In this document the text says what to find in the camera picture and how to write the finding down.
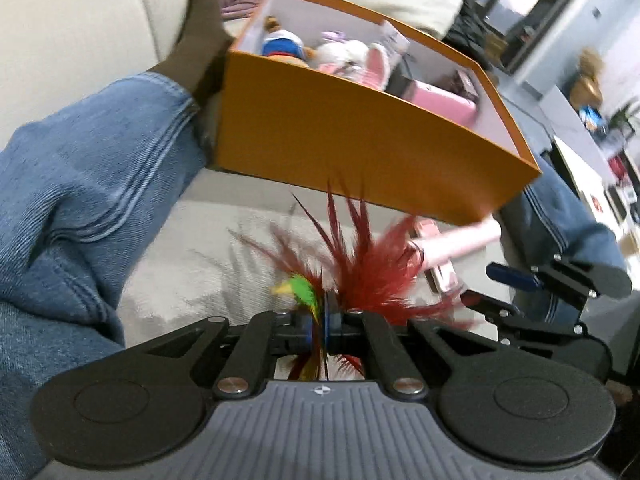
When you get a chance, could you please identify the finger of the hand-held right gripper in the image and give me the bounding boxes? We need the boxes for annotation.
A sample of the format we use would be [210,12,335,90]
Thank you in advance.
[486,254,633,312]
[461,291,587,339]

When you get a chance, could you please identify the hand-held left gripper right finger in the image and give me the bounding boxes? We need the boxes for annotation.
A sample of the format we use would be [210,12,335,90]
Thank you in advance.
[322,307,506,401]

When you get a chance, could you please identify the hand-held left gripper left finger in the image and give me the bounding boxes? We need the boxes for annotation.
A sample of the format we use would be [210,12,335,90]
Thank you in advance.
[127,310,321,401]

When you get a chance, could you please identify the pink handheld tool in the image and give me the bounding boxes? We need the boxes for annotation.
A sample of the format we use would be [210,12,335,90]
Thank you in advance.
[406,217,502,297]

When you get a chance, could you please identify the red feather toy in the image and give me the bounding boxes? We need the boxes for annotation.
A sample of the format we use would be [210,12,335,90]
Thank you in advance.
[227,175,473,381]

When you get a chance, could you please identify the orange cardboard storage box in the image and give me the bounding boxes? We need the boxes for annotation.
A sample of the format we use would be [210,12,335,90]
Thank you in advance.
[207,0,543,228]

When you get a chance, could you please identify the person's right leg blue jeans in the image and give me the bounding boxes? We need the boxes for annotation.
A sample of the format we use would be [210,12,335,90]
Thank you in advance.
[499,151,629,322]

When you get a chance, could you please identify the person's leg blue jeans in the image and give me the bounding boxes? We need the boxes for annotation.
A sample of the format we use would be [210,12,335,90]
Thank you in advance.
[499,151,629,322]
[0,69,209,473]

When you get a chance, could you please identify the white table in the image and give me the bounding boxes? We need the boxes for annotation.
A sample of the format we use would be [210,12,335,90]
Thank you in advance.
[549,134,640,262]

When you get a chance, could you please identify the pink box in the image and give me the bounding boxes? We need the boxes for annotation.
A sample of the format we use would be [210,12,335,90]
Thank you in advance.
[400,80,479,127]

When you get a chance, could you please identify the dark patterned pouch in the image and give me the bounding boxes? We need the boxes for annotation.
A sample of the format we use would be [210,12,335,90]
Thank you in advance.
[434,69,482,102]

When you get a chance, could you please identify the brown plush bear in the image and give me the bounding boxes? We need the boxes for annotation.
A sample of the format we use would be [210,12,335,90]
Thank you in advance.
[569,46,607,112]

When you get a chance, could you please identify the black padded jacket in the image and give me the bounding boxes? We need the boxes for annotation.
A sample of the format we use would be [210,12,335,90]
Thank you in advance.
[442,0,507,69]

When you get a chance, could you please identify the white card package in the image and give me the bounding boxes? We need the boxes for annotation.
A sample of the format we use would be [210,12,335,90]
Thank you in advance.
[379,19,409,69]

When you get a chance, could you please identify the person's left leg blue jeans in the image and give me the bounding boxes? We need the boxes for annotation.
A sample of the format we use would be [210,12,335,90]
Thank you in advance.
[0,69,209,473]

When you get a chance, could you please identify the white plush with pink ears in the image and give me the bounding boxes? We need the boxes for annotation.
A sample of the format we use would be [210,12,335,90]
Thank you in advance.
[310,40,392,92]

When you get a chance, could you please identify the dark shelving unit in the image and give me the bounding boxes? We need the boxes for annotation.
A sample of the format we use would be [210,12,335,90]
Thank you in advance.
[499,0,603,72]

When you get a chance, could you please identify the blue white plush toy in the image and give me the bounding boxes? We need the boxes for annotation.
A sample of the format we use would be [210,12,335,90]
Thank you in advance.
[261,29,312,67]

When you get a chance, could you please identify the person's left foot brown sock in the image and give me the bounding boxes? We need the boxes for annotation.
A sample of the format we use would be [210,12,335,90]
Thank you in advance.
[146,0,234,109]

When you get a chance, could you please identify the beige sofa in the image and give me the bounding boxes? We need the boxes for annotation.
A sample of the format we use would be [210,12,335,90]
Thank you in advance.
[0,0,506,356]

